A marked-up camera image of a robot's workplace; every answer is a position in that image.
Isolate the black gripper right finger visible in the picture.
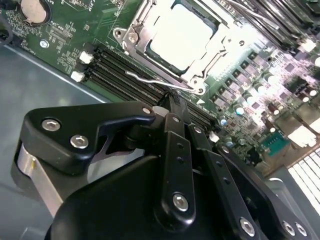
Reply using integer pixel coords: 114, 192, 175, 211
175, 92, 313, 240

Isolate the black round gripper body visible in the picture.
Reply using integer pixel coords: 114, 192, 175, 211
46, 119, 238, 240

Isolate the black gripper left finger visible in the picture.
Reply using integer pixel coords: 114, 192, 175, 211
16, 91, 198, 228

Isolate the thin metal locking lever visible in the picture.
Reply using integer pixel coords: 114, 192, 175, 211
224, 0, 280, 28
125, 70, 200, 93

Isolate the metal socket cover frame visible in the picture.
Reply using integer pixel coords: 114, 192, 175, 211
124, 0, 251, 86

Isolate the silver CPU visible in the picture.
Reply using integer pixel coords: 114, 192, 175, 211
146, 0, 222, 75

